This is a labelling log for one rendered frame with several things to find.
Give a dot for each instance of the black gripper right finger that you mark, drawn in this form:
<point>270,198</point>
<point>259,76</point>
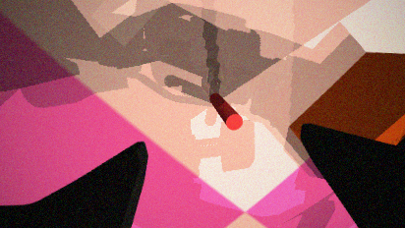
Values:
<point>367,176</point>

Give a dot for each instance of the red peg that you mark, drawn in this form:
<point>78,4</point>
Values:
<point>229,116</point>

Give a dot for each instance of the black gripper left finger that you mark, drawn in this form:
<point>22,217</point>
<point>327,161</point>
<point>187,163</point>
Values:
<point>105,197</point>

